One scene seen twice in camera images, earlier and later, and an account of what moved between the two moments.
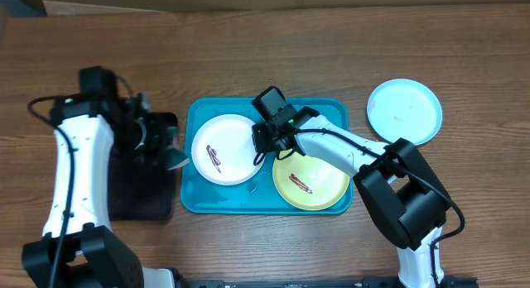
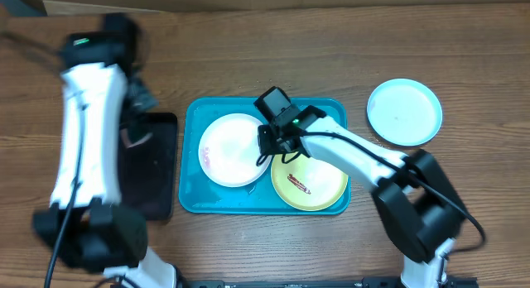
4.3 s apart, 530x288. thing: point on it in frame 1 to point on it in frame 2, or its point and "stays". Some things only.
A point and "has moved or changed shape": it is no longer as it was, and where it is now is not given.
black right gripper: [266, 146] stays
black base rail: [462, 282] stays
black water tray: [142, 189] stays
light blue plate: [404, 108] stays
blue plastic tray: [259, 194] stays
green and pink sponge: [175, 158] has moved or changed shape
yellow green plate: [309, 183] stays
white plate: [223, 150] has moved or changed shape
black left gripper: [161, 137] to [142, 98]
